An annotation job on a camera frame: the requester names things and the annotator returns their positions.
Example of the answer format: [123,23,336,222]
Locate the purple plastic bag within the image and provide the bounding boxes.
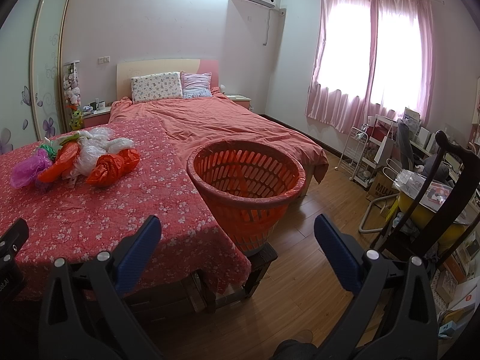
[10,148,52,189]

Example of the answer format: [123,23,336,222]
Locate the green plastic bag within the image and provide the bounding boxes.
[39,143,58,162]

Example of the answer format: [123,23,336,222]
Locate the orange plastic bag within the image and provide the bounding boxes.
[37,141,80,184]

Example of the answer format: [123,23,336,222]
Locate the red plastic bag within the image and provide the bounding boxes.
[86,149,140,189]

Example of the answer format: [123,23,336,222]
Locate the white clear plastic bag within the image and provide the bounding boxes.
[74,135,134,176]

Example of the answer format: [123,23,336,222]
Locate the clear bubble wrap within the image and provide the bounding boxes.
[78,127,114,141]

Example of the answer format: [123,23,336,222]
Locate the red floral tablecloth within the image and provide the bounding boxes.
[1,118,243,300]

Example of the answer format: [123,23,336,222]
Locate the yellow round tub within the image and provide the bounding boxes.
[399,182,474,251]

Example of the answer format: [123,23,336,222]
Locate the dark wooden stool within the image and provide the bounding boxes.
[125,243,278,320]

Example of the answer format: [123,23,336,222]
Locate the dark wooden chair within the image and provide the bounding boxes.
[371,131,479,266]

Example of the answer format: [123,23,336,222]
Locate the cluttered desk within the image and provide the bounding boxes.
[368,107,439,168]

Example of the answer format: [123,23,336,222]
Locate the left pink nightstand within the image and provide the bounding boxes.
[83,106,111,128]

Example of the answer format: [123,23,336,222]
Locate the pink nightstand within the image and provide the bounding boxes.
[226,94,251,110]
[83,106,111,128]

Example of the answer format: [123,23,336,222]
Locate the red plastic laundry basket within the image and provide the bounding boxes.
[186,140,306,256]

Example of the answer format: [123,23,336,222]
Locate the hanging plush toy organizer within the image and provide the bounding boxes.
[62,60,83,131]

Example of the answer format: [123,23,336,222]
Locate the bed with salmon duvet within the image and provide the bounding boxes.
[109,88,329,183]

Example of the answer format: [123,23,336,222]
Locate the beige pink headboard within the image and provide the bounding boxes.
[116,58,219,99]

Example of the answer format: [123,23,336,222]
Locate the floral white pillow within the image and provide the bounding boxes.
[131,72,183,102]

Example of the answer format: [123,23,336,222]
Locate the sliding wardrobe with flowers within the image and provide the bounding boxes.
[1,0,69,155]

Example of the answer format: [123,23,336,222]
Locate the pink striped pillow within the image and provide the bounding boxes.
[181,72,212,98]

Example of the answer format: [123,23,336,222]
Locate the pink window curtain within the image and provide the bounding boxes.
[305,0,435,133]

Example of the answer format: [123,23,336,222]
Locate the right pink nightstand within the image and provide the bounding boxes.
[226,94,251,110]

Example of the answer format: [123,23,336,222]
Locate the white wire trolley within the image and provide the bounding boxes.
[335,127,368,180]

